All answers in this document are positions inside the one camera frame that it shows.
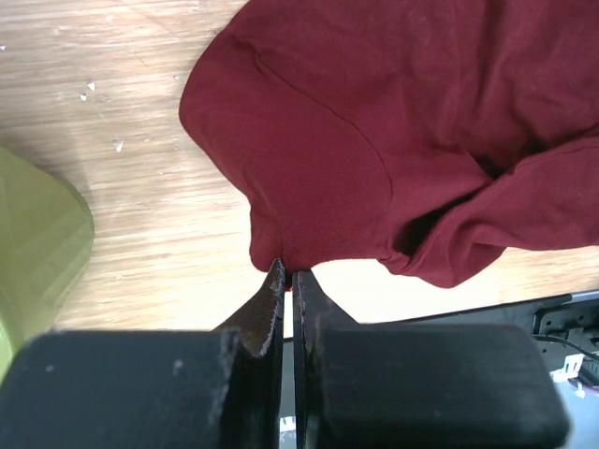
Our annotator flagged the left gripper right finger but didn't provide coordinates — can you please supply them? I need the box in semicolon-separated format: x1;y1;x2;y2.
292;271;570;448

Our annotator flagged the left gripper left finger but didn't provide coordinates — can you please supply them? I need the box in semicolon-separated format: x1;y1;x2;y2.
1;261;285;448

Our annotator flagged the dark red t shirt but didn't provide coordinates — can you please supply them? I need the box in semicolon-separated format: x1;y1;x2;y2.
179;1;598;288

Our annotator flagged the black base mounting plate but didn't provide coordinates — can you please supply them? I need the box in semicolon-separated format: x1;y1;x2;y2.
402;289;599;389

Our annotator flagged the olive green plastic basket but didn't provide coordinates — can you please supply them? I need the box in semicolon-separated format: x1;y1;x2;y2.
1;149;95;373

